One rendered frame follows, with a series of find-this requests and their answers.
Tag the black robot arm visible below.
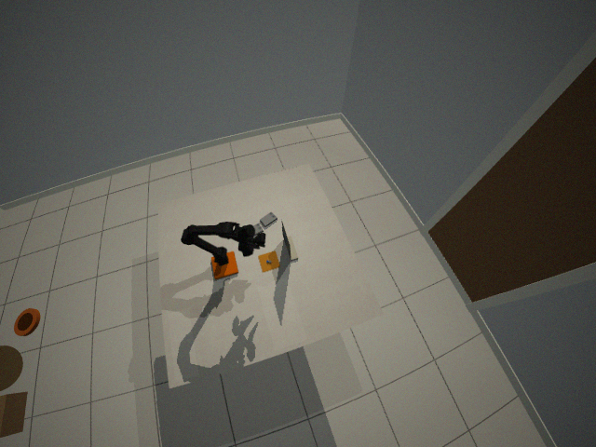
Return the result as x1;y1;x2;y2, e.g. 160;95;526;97
181;222;255;266

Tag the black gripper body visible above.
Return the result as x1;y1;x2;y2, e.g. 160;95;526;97
238;233;265;252

